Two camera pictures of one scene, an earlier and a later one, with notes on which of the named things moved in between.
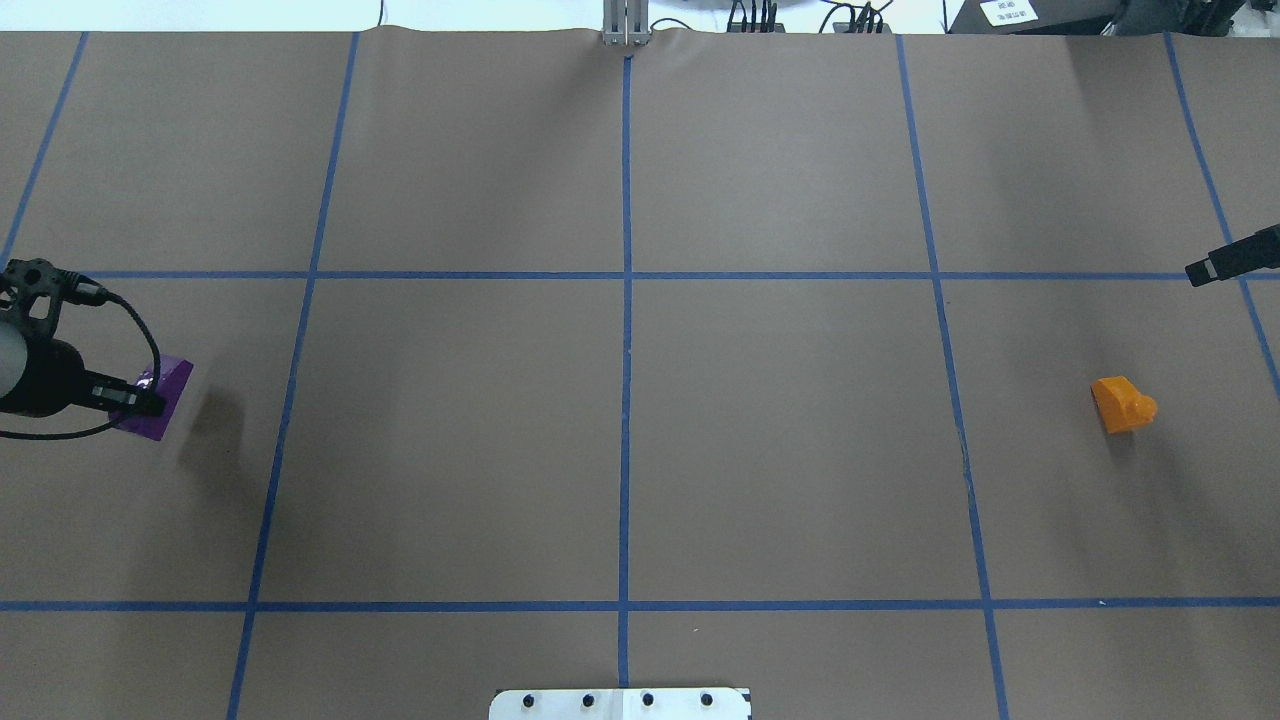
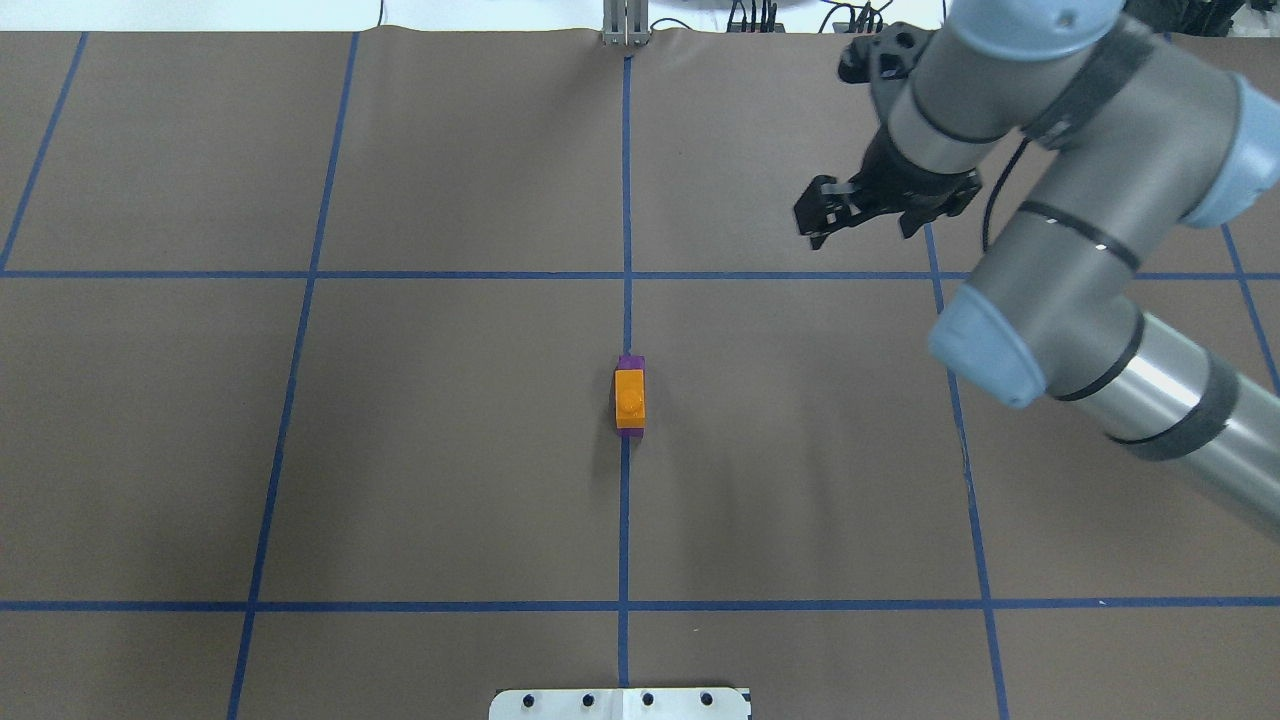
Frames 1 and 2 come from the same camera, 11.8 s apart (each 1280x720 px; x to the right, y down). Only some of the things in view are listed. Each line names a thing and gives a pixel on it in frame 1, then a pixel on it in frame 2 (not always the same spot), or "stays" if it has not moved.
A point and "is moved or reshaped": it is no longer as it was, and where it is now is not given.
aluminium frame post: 626,23 stays
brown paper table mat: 858,368 stays
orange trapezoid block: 1121,406 is moved or reshaped
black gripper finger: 1257,251 to 887,183
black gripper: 24,279 to 888,54
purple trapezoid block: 174,373 to 630,362
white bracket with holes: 620,704 stays
